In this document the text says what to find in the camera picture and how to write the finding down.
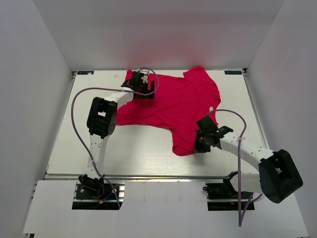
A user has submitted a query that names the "red t shirt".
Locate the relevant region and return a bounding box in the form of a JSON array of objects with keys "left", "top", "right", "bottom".
[{"left": 116, "top": 66, "right": 221, "bottom": 156}]

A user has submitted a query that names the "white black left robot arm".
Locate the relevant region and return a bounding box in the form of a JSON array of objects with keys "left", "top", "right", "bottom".
[{"left": 85, "top": 67, "right": 159, "bottom": 179}]

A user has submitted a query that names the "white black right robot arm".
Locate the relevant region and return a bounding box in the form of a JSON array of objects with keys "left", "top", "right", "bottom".
[{"left": 194, "top": 116, "right": 303, "bottom": 204}]

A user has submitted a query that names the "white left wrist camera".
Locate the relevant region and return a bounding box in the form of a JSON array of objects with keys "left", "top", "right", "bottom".
[{"left": 138, "top": 69, "right": 150, "bottom": 75}]

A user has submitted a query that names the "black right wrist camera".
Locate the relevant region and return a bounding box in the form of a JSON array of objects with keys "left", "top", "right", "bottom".
[{"left": 216, "top": 126, "right": 233, "bottom": 137}]

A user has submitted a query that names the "aluminium table frame rail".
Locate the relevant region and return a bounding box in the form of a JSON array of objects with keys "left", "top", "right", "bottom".
[{"left": 242, "top": 68, "right": 282, "bottom": 179}]

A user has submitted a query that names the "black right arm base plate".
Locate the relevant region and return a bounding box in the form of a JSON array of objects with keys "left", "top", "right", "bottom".
[{"left": 202, "top": 183, "right": 238, "bottom": 211}]

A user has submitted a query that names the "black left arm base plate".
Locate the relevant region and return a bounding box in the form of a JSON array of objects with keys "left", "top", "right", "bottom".
[{"left": 72, "top": 183, "right": 125, "bottom": 211}]

